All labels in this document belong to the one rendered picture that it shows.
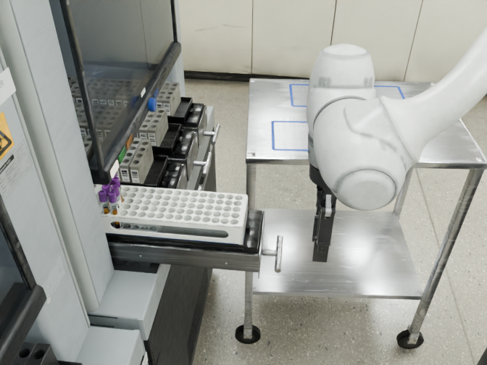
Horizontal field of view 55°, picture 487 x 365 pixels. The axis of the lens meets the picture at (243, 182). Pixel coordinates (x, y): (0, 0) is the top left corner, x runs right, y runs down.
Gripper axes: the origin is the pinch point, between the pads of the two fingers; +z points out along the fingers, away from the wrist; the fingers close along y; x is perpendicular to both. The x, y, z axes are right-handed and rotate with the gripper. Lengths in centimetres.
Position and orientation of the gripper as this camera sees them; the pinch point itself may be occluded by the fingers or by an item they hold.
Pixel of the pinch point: (320, 240)
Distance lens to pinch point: 99.7
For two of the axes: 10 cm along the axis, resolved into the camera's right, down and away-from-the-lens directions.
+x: 9.9, 0.6, -0.9
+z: 0.1, 7.8, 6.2
